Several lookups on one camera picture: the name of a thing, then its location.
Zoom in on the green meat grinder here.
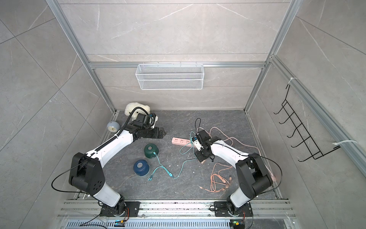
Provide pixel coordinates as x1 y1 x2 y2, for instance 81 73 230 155
144 143 159 159

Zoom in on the pink power strip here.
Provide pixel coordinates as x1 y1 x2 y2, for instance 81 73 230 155
172 137 193 147

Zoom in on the teal charging cable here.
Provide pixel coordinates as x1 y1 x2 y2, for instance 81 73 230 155
147 131 201 182

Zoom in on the orange charging cable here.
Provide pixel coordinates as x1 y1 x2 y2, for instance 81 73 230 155
199 162 233 193

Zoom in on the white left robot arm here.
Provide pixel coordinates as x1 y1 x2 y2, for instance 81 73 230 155
68 106 166 209

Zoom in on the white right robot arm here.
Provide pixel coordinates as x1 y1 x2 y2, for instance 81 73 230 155
191 130 273 214

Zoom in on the blue meat grinder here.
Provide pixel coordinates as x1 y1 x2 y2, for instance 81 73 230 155
133 159 150 177

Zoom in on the white plush dog toy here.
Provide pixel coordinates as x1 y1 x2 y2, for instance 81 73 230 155
124 102 150 121

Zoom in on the small globe ball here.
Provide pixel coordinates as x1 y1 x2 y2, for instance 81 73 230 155
107 121 121 133

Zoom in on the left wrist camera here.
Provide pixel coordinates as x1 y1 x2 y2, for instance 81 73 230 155
147 113 158 128

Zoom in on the white wire mesh basket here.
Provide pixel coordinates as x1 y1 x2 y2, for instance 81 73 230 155
135 64 205 90

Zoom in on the black wire hook rack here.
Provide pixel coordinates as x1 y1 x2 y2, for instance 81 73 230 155
274 85 341 162

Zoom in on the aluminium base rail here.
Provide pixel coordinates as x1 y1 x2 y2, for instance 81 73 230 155
53 199 300 229

